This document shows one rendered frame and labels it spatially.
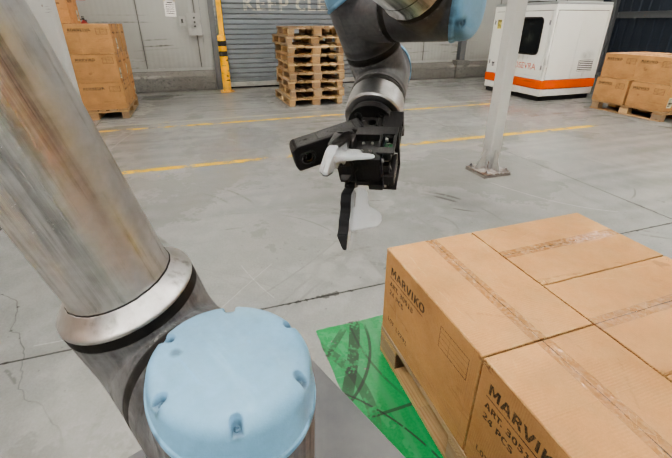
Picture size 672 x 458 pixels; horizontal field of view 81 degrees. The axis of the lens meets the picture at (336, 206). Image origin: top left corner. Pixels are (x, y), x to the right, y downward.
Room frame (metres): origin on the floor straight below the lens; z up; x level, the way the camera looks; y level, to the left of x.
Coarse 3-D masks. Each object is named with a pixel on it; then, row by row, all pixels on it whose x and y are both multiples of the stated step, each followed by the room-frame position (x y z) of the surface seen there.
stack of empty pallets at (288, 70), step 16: (288, 32) 7.11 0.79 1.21; (304, 32) 8.22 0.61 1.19; (320, 32) 7.24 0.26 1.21; (288, 48) 7.11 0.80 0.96; (304, 48) 7.76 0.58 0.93; (320, 48) 7.26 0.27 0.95; (336, 48) 7.49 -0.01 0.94; (288, 64) 7.10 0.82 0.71; (304, 64) 7.17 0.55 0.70; (320, 64) 7.25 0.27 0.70; (336, 64) 7.33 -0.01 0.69; (288, 80) 7.19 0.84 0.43; (304, 80) 7.29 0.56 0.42; (320, 80) 7.36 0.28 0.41; (336, 80) 7.37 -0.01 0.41; (288, 96) 7.27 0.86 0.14; (304, 96) 7.29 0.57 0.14; (320, 96) 7.24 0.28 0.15; (336, 96) 7.35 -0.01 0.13
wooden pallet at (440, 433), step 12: (384, 336) 1.31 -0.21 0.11; (384, 348) 1.31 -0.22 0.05; (396, 348) 1.21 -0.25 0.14; (396, 360) 1.21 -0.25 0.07; (396, 372) 1.19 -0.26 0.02; (408, 372) 1.19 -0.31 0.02; (408, 384) 1.13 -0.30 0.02; (408, 396) 1.09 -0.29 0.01; (420, 396) 1.08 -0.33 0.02; (420, 408) 1.02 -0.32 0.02; (432, 408) 0.94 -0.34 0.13; (432, 420) 0.97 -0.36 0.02; (432, 432) 0.93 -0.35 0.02; (444, 432) 0.93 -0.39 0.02; (444, 444) 0.88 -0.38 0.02; (456, 444) 0.81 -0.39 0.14; (444, 456) 0.85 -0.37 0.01; (456, 456) 0.80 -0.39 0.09
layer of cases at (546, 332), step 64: (448, 256) 1.28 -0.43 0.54; (512, 256) 1.28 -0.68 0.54; (576, 256) 1.28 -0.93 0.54; (640, 256) 1.28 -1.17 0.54; (384, 320) 1.33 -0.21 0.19; (448, 320) 0.93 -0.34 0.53; (512, 320) 0.92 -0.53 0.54; (576, 320) 0.92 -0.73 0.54; (640, 320) 0.92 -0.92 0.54; (448, 384) 0.89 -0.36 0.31; (512, 384) 0.69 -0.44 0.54; (576, 384) 0.69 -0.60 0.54; (640, 384) 0.69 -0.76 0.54; (512, 448) 0.63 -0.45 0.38; (576, 448) 0.53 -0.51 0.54; (640, 448) 0.53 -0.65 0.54
